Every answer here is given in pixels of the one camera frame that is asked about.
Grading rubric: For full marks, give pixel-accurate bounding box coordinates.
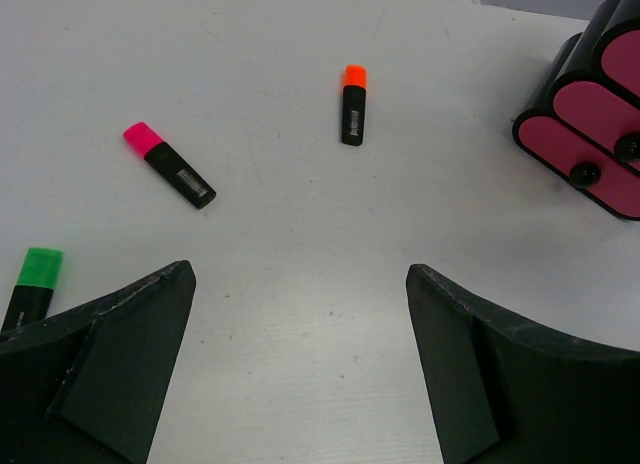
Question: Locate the green cap black highlighter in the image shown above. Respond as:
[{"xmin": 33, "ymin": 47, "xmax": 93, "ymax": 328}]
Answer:
[{"xmin": 1, "ymin": 247, "xmax": 64, "ymax": 332}]

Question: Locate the black pink drawer organizer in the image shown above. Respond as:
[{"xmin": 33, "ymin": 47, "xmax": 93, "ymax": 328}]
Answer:
[{"xmin": 512, "ymin": 0, "xmax": 639, "ymax": 221}]

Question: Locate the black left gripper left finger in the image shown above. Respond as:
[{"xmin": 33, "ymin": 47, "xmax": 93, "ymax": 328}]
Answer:
[{"xmin": 1, "ymin": 260, "xmax": 196, "ymax": 463}]

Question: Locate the pink cap black highlighter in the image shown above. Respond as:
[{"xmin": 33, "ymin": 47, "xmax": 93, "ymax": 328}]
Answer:
[{"xmin": 123, "ymin": 122, "xmax": 217, "ymax": 210}]

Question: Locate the orange cap black highlighter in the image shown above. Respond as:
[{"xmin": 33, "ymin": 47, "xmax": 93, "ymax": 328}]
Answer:
[{"xmin": 341, "ymin": 65, "xmax": 367, "ymax": 146}]

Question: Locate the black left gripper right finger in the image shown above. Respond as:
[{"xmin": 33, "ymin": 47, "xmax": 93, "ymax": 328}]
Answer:
[{"xmin": 406, "ymin": 264, "xmax": 639, "ymax": 463}]

